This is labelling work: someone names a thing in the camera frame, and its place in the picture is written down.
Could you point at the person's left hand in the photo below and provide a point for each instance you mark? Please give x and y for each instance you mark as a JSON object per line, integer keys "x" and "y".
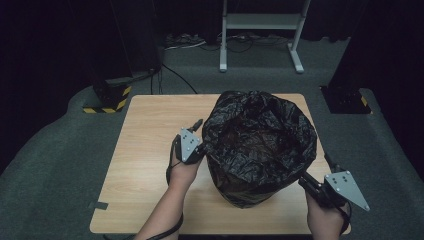
{"x": 183, "y": 173}

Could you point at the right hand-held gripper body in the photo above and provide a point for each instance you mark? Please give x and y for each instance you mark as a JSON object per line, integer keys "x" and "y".
{"x": 346, "y": 188}

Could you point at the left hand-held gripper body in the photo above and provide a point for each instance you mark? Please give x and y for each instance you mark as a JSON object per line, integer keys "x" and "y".
{"x": 188, "y": 145}

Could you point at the white metal stand frame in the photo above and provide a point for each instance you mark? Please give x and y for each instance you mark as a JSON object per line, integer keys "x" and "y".
{"x": 261, "y": 21}

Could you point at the person's right hand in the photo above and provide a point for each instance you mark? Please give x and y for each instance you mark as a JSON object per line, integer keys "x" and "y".
{"x": 326, "y": 221}

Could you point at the black yellow striped stand base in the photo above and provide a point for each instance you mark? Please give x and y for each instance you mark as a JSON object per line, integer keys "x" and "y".
{"x": 111, "y": 98}
{"x": 346, "y": 100}

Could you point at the grey tape strip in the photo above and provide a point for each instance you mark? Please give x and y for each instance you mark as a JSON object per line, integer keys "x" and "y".
{"x": 99, "y": 205}

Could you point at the black plastic garbage bag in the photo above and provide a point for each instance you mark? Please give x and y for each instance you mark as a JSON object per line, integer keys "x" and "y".
{"x": 260, "y": 146}

